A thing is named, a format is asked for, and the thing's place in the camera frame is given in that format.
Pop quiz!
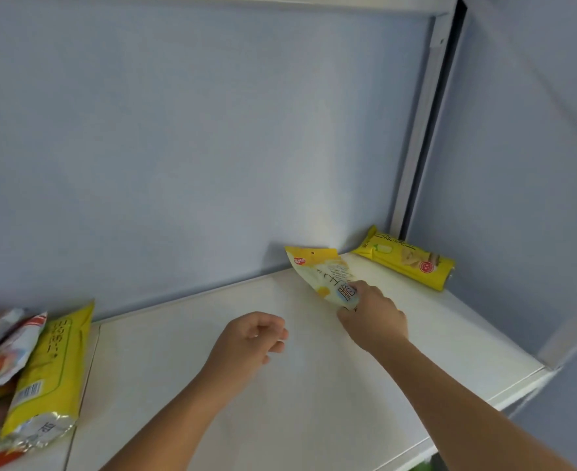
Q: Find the person's left hand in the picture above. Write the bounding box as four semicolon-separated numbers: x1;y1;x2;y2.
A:
202;312;289;394

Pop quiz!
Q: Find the person's right hand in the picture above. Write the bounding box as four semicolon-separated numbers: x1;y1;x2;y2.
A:
337;281;410;354

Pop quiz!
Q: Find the yellow and white snack packet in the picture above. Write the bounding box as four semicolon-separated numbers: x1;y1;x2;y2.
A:
285;245;364;310

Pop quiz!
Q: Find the person's left forearm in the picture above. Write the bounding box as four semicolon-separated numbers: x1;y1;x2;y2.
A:
99;369;250;471

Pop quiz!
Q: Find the person's right forearm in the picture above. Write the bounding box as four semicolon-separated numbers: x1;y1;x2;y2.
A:
369;338;577;471

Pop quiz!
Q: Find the yellow wafer packet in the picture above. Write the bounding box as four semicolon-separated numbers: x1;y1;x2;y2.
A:
351;225;457;292

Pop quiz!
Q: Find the green packet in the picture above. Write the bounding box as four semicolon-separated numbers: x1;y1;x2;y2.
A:
406;453;439;471

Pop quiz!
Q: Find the large yellow snack packet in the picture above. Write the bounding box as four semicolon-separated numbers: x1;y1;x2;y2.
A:
1;301;96;453

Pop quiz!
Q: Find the white and red snack packet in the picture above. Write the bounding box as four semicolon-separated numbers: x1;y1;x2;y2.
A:
0;312;48;402

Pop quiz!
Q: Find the white metal shelf frame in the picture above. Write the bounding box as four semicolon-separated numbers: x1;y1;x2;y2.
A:
389;0;577;371

